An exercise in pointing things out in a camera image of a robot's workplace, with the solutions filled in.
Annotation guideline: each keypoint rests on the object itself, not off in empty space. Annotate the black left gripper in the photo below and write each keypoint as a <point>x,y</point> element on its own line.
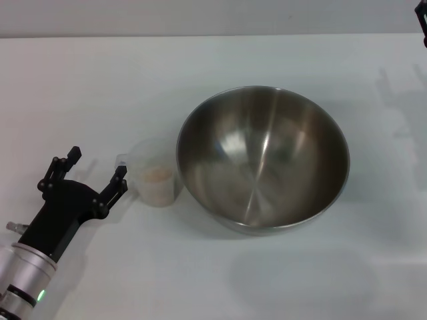
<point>63,206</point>

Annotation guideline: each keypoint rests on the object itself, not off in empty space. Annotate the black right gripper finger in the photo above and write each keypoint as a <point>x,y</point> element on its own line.
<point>423,20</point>

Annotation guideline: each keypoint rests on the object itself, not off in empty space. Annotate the clear plastic measuring cup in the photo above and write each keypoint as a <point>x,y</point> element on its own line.
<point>150,156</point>

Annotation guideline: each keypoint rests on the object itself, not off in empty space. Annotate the white rice grains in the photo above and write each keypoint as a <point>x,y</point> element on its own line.
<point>156,183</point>

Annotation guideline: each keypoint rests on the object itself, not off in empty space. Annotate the stainless steel mixing bowl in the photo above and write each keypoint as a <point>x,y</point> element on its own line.
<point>263,160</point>

